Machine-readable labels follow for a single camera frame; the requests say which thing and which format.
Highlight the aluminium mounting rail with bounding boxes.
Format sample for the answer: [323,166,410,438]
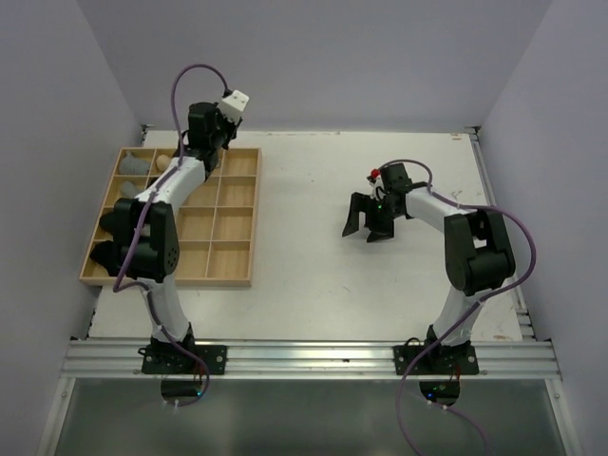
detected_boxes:
[61,339,561,380]

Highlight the right wrist camera red tip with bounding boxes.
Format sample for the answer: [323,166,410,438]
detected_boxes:
[367,168,383,187]

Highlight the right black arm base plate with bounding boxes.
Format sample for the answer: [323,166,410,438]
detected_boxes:
[392,338,480,376]

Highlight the grey rolled underwear top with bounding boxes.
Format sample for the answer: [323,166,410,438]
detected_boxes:
[118,152,150,176]

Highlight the wooden compartment tray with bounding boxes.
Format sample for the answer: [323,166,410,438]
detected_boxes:
[98,147,262,287]

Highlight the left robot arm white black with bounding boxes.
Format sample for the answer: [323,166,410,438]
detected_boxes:
[113,91,249,378]

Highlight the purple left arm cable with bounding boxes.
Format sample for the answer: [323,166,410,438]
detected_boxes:
[112,63,232,408]

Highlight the black rolled underwear bottom row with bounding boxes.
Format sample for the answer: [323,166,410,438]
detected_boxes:
[89,240,120,276]

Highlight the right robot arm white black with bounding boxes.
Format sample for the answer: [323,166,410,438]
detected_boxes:
[342,161,516,375]

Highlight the grey rolled underwear second row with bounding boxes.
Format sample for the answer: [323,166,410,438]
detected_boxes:
[120,180,141,199]

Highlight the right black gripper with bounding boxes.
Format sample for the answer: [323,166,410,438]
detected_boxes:
[343,190,402,241]

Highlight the beige rolled underwear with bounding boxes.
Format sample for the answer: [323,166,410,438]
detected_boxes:
[155,154,172,173]

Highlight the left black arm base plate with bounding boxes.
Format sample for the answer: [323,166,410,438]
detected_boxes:
[138,344,227,375]

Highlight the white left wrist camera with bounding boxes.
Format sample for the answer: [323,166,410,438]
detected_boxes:
[218,90,250,124]

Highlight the black rolled underwear third row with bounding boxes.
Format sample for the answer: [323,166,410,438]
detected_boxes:
[99,210,116,236]

